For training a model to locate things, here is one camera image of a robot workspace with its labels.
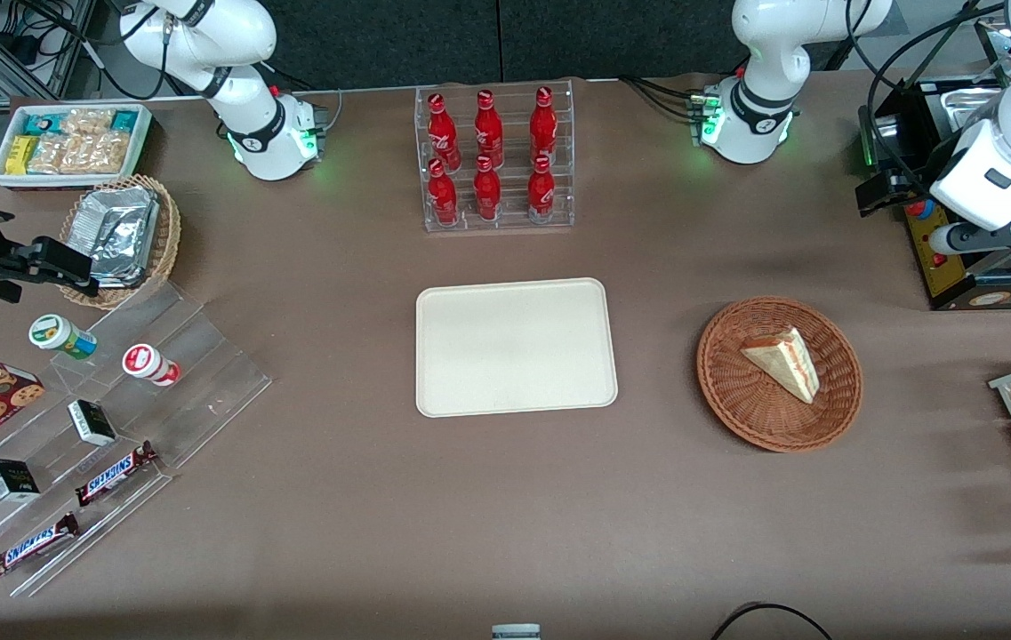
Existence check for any grey base cable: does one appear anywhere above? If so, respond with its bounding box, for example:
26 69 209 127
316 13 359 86
313 88 344 136

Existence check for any triangular sandwich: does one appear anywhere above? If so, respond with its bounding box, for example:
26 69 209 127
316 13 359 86
740 325 822 404

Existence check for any small black box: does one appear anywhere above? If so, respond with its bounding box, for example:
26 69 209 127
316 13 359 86
0 458 42 504
67 399 118 448

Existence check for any small tan wicker basket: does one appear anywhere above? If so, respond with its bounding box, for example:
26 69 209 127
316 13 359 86
60 174 182 311

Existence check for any white snack bin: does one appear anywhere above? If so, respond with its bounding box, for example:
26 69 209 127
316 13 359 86
0 103 154 191

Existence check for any Snickers chocolate bar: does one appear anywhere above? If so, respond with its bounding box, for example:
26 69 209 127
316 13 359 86
75 441 160 508
0 512 82 581

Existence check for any aluminium frame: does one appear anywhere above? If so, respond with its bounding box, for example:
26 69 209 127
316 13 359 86
0 0 99 104

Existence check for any black table cable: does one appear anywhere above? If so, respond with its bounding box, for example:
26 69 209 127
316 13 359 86
709 602 836 640

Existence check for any yellow snack packet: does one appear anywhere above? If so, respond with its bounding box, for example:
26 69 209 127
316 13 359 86
4 134 40 177

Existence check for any black food warmer case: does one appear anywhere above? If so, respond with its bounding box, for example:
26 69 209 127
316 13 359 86
856 18 1011 313

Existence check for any silver foil package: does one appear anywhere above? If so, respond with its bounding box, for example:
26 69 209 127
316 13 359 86
89 256 156 289
68 186 161 268

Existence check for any red cola bottle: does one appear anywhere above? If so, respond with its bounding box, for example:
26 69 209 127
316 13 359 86
473 156 503 222
428 159 461 227
473 90 505 168
526 155 557 224
529 86 559 165
427 92 462 172

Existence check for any large brown wicker basket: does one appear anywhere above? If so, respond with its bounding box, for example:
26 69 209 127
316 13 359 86
696 296 864 454

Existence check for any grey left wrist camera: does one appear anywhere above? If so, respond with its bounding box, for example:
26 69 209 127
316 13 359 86
929 212 1011 260

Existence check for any cream plastic tray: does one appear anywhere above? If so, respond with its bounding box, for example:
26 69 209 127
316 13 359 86
415 277 620 419

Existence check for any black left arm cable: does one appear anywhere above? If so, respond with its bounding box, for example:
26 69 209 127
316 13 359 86
845 0 1009 192

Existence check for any clear acrylic stepped display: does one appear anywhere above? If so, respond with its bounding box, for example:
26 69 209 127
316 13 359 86
0 280 274 598

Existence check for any red-lid white cup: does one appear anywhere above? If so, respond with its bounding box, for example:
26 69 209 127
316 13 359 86
121 343 182 388

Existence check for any green-lid white cup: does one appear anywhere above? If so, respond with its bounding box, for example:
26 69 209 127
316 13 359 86
28 314 100 362

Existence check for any clear acrylic bottle rack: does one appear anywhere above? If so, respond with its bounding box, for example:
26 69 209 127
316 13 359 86
414 79 576 234

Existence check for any clear peanut snack bag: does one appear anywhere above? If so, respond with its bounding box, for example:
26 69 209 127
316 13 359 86
28 133 84 175
82 131 133 175
60 108 116 137

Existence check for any black base cable bundle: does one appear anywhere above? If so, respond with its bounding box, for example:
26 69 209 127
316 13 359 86
618 75 705 123

